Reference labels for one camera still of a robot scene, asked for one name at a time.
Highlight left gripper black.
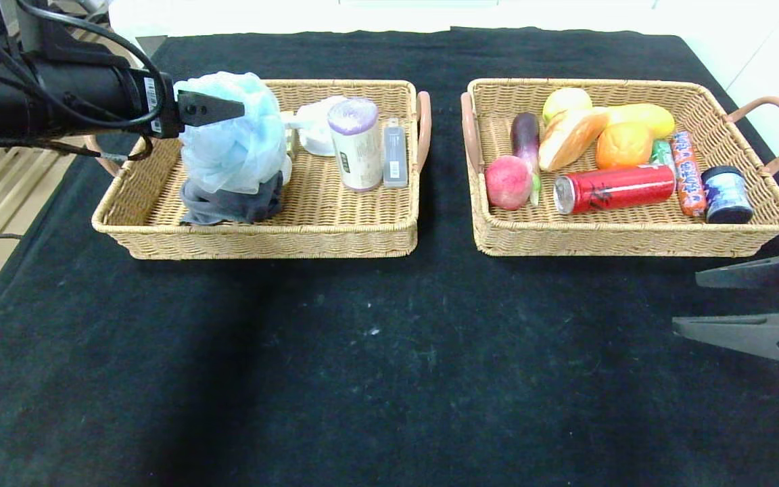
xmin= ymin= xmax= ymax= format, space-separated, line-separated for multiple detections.
xmin=45 ymin=61 xmax=245 ymax=139

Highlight light blue bath sponge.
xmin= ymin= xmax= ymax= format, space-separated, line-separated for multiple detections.
xmin=174 ymin=72 xmax=293 ymax=196

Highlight grey cloth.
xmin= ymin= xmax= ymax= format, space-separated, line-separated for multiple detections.
xmin=179 ymin=171 xmax=285 ymax=227

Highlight purple trash bag roll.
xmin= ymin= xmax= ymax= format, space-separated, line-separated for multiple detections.
xmin=327 ymin=97 xmax=383 ymax=193

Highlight green gum box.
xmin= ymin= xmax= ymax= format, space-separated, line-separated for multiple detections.
xmin=650 ymin=139 xmax=676 ymax=170

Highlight red soda can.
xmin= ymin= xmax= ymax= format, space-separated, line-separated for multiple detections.
xmin=553 ymin=164 xmax=676 ymax=216

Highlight orange fruit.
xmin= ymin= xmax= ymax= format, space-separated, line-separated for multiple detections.
xmin=595 ymin=122 xmax=654 ymax=171

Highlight croissant bread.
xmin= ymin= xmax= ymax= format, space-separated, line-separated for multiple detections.
xmin=538 ymin=108 xmax=612 ymax=173

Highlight wicker basket holding food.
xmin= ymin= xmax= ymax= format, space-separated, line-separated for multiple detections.
xmin=461 ymin=78 xmax=779 ymax=258

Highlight wicker basket holding toiletries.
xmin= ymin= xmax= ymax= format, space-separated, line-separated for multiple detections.
xmin=85 ymin=79 xmax=433 ymax=260

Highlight white round bowl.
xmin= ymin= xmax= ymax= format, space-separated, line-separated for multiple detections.
xmin=281 ymin=96 xmax=350 ymax=158

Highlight dark blue jar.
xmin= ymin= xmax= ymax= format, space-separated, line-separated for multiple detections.
xmin=701 ymin=166 xmax=754 ymax=225

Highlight orange sausage snack tube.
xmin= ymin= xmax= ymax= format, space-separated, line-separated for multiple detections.
xmin=671 ymin=131 xmax=708 ymax=218

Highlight grey rectangular stick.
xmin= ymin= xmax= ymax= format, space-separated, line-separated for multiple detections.
xmin=383 ymin=118 xmax=410 ymax=189

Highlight yellow oblong mango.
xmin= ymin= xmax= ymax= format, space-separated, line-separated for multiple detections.
xmin=603 ymin=103 xmax=676 ymax=141

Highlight pink peach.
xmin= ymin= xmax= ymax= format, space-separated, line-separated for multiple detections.
xmin=485 ymin=156 xmax=534 ymax=211

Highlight yellow lemon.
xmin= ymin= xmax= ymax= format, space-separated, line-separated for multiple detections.
xmin=542 ymin=88 xmax=593 ymax=126

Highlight purple eggplant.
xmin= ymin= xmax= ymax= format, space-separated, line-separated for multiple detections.
xmin=511 ymin=113 xmax=543 ymax=207

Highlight black table cloth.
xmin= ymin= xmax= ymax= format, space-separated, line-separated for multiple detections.
xmin=0 ymin=28 xmax=779 ymax=487

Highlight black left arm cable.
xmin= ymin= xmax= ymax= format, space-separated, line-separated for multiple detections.
xmin=0 ymin=0 xmax=168 ymax=162

